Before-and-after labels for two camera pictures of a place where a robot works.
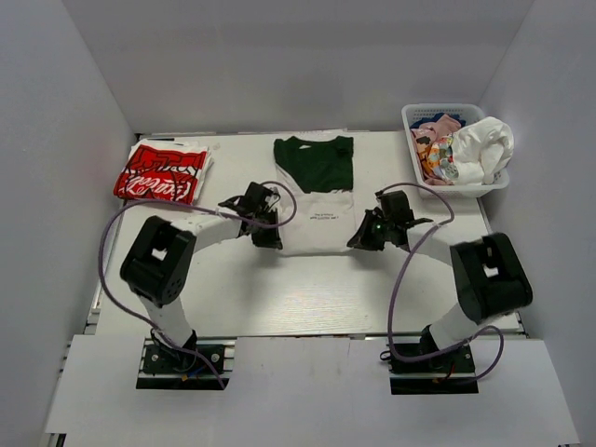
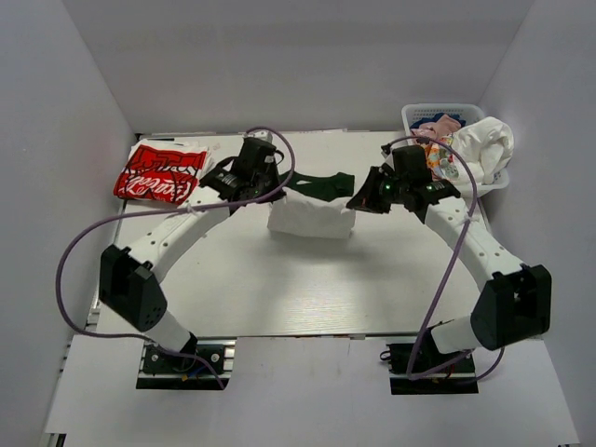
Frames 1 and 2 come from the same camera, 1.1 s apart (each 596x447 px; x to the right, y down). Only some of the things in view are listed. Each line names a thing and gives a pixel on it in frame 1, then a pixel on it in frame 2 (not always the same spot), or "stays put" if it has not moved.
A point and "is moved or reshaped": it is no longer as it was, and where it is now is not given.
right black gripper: (364, 233) -> (372, 189)
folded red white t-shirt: (164, 169) stays put
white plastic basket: (411, 115) stays put
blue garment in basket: (438, 116) stays put
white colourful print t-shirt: (476, 152) stays put
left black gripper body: (268, 231) -> (268, 187)
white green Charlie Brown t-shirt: (320, 173) is moved or reshaped
